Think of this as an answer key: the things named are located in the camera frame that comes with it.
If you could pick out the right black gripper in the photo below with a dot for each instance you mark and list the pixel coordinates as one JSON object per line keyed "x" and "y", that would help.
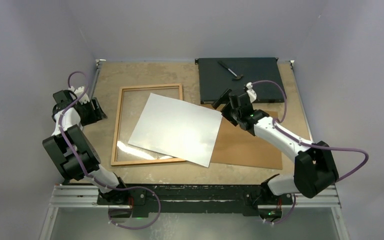
{"x": 224, "y": 111}

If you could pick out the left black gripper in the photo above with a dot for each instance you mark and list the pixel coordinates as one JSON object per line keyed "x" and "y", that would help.
{"x": 96, "y": 114}

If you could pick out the brown cardboard backing board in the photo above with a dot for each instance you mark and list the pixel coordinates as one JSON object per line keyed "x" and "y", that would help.
{"x": 234, "y": 146}

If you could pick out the glossy plant photo print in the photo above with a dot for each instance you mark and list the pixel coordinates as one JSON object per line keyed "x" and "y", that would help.
{"x": 178, "y": 129}

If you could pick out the brown wooden picture frame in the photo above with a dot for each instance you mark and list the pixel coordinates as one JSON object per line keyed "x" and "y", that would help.
{"x": 118, "y": 120}

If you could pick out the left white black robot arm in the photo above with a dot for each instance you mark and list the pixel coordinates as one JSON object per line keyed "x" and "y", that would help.
{"x": 70, "y": 150}

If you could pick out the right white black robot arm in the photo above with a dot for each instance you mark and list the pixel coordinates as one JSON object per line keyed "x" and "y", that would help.
{"x": 314, "y": 165}

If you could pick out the dark flat equipment case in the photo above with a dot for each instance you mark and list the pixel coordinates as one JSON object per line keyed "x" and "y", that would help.
{"x": 214, "y": 79}

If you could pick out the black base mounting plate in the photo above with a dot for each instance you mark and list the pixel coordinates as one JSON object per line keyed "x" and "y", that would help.
{"x": 243, "y": 199}

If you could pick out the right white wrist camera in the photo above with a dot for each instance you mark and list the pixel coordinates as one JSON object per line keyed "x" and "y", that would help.
{"x": 250, "y": 91}

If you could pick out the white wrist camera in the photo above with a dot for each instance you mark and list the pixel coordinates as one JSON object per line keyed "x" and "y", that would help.
{"x": 81, "y": 94}
{"x": 250, "y": 91}

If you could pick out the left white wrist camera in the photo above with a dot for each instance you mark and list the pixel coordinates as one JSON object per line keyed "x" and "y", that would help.
{"x": 81, "y": 94}

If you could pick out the small black handled hammer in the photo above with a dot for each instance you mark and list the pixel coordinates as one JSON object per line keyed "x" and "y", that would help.
{"x": 236, "y": 77}

